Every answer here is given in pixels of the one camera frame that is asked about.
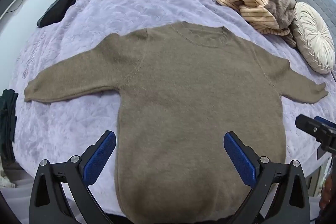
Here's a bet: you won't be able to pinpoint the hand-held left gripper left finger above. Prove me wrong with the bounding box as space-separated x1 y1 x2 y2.
28 130 117 224

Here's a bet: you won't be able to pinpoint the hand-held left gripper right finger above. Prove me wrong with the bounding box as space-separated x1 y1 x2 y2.
223 131 311 224

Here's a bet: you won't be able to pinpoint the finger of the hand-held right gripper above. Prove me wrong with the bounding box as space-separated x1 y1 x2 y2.
295 115 336 159
314 116 336 129

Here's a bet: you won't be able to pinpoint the olive brown knit sweater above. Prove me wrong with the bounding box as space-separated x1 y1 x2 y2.
24 21 329 224

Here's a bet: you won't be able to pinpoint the dark green folded clothes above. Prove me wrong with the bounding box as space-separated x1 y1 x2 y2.
0 89 19 161

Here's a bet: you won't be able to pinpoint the person's right hand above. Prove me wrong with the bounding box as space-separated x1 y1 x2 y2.
319 174 336 212

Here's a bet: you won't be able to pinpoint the cream round pleated cushion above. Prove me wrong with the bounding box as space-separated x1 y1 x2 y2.
290 2 336 75

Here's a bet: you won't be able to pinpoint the white crumpled cloth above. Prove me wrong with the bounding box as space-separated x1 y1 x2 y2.
0 161 16 189

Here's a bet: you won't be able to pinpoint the black cloth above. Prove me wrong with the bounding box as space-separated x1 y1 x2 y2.
36 0 82 28

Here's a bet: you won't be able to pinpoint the lilac embossed blanket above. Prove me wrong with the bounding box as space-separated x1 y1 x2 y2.
8 0 336 216

